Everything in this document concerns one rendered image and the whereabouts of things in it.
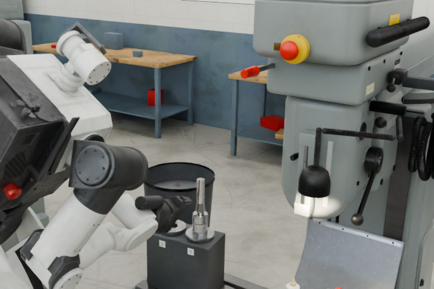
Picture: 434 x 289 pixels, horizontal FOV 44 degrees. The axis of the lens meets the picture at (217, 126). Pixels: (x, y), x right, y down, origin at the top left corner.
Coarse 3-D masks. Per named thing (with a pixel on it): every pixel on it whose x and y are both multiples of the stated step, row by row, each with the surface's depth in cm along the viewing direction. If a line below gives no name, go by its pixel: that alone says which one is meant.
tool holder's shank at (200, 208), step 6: (198, 180) 159; (204, 180) 159; (198, 186) 159; (204, 186) 160; (198, 192) 160; (204, 192) 161; (198, 198) 160; (204, 198) 161; (198, 204) 161; (204, 204) 162; (198, 210) 161; (204, 210) 162
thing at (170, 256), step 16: (176, 224) 170; (160, 240) 165; (176, 240) 163; (192, 240) 161; (208, 240) 162; (224, 240) 168; (160, 256) 166; (176, 256) 164; (192, 256) 161; (208, 256) 158; (224, 256) 170; (160, 272) 168; (176, 272) 165; (192, 272) 162; (208, 272) 160; (160, 288) 170; (176, 288) 167; (192, 288) 164; (208, 288) 162
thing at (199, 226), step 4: (192, 220) 163; (196, 220) 161; (200, 220) 161; (204, 220) 162; (192, 224) 163; (196, 224) 162; (200, 224) 162; (204, 224) 162; (192, 228) 164; (196, 228) 162; (200, 228) 162; (204, 228) 162; (192, 232) 164; (196, 232) 162; (200, 232) 162; (204, 232) 163
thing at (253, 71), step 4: (268, 64) 124; (272, 64) 125; (248, 68) 115; (252, 68) 116; (256, 68) 117; (260, 68) 120; (264, 68) 121; (268, 68) 123; (244, 72) 114; (248, 72) 114; (252, 72) 115; (256, 72) 117; (244, 76) 114; (248, 76) 115; (252, 76) 116
